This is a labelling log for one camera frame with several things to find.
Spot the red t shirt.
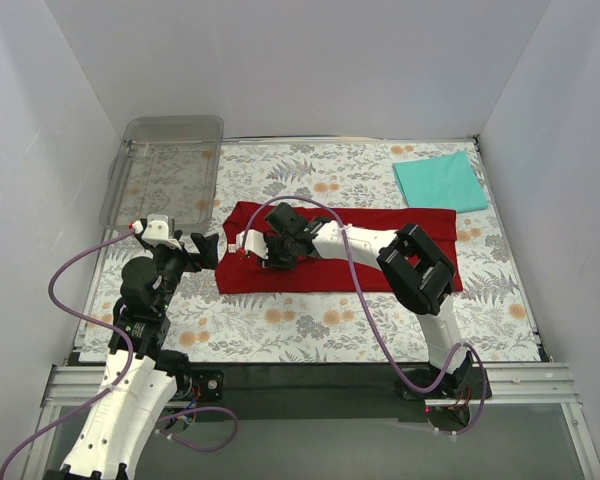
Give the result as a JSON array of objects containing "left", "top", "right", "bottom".
[{"left": 215, "top": 201, "right": 463, "bottom": 294}]

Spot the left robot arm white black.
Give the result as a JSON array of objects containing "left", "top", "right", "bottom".
[{"left": 44, "top": 233, "right": 219, "bottom": 479}]

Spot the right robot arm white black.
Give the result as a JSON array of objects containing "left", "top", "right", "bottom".
[{"left": 260, "top": 203, "right": 473, "bottom": 397}]

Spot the clear plastic bin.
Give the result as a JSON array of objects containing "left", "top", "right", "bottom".
[{"left": 99, "top": 115, "right": 224, "bottom": 234}]

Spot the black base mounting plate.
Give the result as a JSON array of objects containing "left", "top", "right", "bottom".
[{"left": 175, "top": 363, "right": 492, "bottom": 425}]

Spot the folded teal t shirt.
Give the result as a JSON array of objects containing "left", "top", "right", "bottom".
[{"left": 393, "top": 152, "right": 489, "bottom": 213}]

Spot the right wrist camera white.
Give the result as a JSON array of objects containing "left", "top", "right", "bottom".
[{"left": 235, "top": 229, "right": 269, "bottom": 260}]

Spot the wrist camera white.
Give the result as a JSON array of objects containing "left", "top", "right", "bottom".
[
  {"left": 129, "top": 214, "right": 183, "bottom": 250},
  {"left": 235, "top": 229, "right": 269, "bottom": 260}
]

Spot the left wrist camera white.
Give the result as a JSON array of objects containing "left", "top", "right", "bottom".
[{"left": 129, "top": 214, "right": 183, "bottom": 250}]

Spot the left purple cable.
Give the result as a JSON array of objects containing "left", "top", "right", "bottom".
[{"left": 0, "top": 227, "right": 240, "bottom": 480}]

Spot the purple cable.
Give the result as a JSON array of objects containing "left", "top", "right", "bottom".
[
  {"left": 242, "top": 194, "right": 490, "bottom": 437},
  {"left": 0, "top": 227, "right": 240, "bottom": 480}
]

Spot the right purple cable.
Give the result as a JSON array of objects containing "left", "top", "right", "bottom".
[{"left": 242, "top": 194, "right": 490, "bottom": 437}]

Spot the aluminium frame rail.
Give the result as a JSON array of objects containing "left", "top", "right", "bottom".
[{"left": 23, "top": 355, "right": 600, "bottom": 479}]

